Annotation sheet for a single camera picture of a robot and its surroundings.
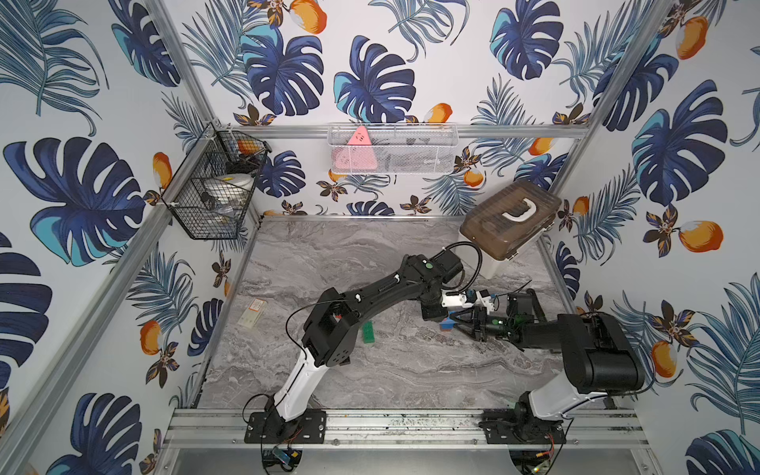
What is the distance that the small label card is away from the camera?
94cm

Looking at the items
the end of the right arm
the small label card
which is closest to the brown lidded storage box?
the end of the right arm

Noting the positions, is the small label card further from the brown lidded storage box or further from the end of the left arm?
the brown lidded storage box

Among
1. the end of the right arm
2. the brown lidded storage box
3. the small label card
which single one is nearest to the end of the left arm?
the end of the right arm

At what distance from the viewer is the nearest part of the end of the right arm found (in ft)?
2.66

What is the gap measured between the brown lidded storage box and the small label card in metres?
0.71

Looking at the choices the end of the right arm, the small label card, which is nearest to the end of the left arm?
the end of the right arm

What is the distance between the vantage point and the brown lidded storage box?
3.06 feet

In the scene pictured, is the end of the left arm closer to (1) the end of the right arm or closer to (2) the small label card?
(1) the end of the right arm

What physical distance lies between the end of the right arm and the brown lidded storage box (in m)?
0.19

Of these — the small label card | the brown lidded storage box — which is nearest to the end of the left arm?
the brown lidded storage box

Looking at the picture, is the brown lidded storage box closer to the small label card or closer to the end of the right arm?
the end of the right arm

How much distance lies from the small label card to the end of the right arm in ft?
2.05
